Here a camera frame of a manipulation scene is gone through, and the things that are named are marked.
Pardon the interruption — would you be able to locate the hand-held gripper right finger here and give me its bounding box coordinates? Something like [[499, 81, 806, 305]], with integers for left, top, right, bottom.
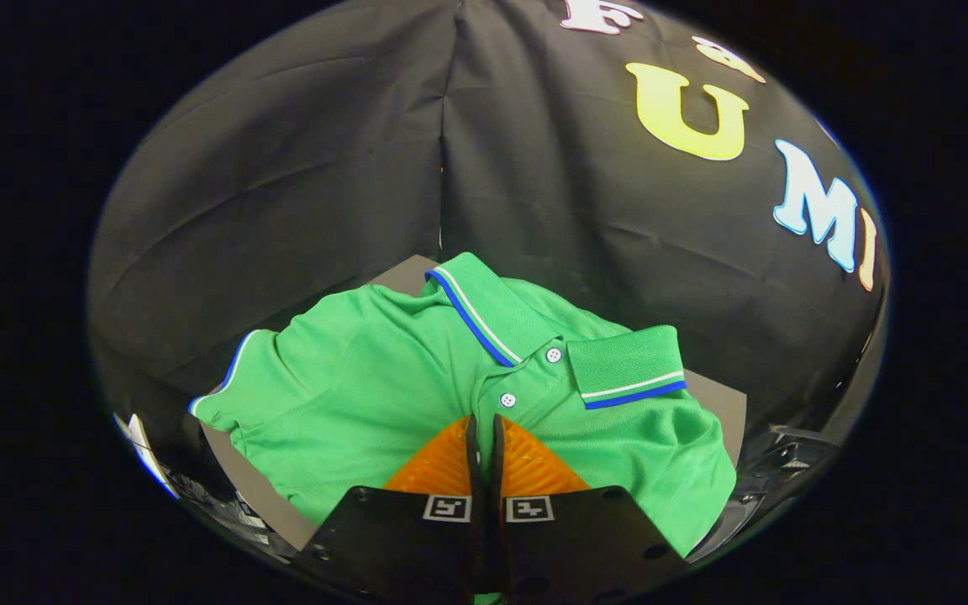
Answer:
[[491, 414, 687, 602]]

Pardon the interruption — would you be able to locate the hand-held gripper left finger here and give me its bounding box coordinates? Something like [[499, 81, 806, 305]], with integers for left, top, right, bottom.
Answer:
[[295, 414, 486, 602]]

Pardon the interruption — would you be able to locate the green polo shirt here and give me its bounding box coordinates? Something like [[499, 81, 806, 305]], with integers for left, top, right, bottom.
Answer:
[[188, 252, 738, 560]]

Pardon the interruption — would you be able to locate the grey washing machine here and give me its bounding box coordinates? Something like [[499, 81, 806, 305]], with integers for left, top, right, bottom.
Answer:
[[690, 424, 842, 562]]

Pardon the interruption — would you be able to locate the grey cabinet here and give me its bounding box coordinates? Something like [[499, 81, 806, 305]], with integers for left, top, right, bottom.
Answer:
[[198, 255, 747, 552]]

